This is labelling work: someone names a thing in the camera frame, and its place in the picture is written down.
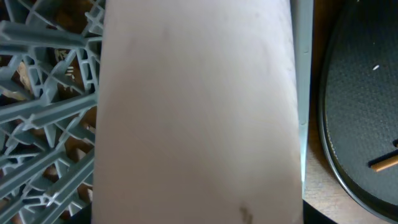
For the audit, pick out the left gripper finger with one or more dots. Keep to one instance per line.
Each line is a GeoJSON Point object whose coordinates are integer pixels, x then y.
{"type": "Point", "coordinates": [312, 216]}

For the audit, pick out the pink cup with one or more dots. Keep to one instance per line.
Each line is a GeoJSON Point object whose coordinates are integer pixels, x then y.
{"type": "Point", "coordinates": [197, 114]}

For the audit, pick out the grey dishwasher rack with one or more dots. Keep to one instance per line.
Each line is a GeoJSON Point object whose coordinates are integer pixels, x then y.
{"type": "Point", "coordinates": [48, 137]}

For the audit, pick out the lower wooden chopstick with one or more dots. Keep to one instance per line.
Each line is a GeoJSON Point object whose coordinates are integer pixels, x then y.
{"type": "Point", "coordinates": [385, 163]}

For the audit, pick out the round black tray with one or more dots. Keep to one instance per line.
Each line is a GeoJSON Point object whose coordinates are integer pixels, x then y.
{"type": "Point", "coordinates": [357, 104]}

